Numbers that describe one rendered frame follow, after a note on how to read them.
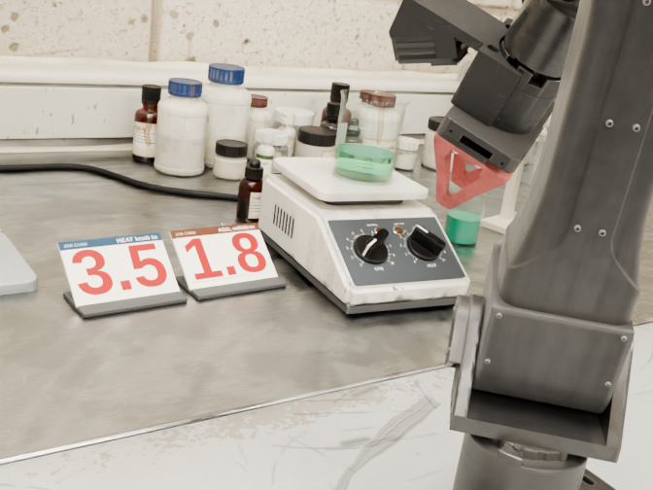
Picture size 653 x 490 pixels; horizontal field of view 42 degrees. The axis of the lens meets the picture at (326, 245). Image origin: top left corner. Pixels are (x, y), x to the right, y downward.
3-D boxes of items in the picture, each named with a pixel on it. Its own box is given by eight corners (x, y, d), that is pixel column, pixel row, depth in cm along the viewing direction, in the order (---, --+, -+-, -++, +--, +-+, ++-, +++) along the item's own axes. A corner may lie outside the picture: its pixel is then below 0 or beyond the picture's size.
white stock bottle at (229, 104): (247, 172, 111) (257, 73, 107) (192, 168, 110) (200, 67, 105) (241, 157, 118) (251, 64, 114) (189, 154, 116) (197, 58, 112)
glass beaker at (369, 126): (334, 188, 79) (347, 97, 76) (323, 169, 85) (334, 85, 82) (406, 193, 80) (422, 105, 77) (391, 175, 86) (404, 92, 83)
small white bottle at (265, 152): (256, 173, 111) (260, 128, 109) (273, 176, 111) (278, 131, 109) (252, 178, 109) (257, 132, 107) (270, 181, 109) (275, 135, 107)
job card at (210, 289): (286, 287, 77) (292, 244, 75) (198, 300, 71) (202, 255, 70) (251, 262, 81) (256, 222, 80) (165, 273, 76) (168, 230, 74)
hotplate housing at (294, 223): (468, 307, 78) (485, 226, 75) (343, 319, 72) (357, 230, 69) (354, 226, 96) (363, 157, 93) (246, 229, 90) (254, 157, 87)
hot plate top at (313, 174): (431, 199, 81) (433, 191, 81) (321, 202, 76) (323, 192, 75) (370, 164, 91) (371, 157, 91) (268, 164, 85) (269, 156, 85)
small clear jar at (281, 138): (251, 163, 116) (255, 126, 114) (284, 167, 116) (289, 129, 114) (252, 173, 111) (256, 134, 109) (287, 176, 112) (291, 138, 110)
